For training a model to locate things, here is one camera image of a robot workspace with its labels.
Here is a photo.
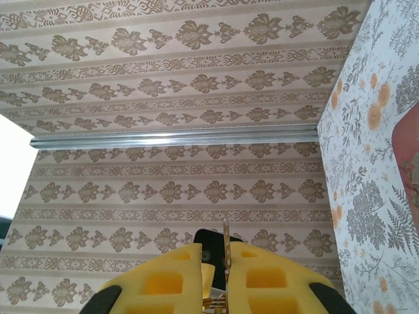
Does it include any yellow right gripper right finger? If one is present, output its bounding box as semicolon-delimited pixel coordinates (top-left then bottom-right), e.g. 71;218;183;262
228;241;343;314

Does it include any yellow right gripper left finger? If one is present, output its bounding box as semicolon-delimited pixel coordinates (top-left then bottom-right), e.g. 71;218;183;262
84;243;215;314

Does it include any small gold key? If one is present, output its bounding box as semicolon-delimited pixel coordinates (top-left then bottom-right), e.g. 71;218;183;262
202;220;234;314

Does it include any small black padlock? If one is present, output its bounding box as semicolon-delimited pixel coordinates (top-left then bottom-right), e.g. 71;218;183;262
194;228;227;292

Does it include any pink fairy picture book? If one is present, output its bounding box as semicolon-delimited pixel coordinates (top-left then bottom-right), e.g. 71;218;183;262
392;110;419;213

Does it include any aluminium frame corner post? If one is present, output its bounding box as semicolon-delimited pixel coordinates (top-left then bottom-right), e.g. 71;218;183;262
29;126;321;150

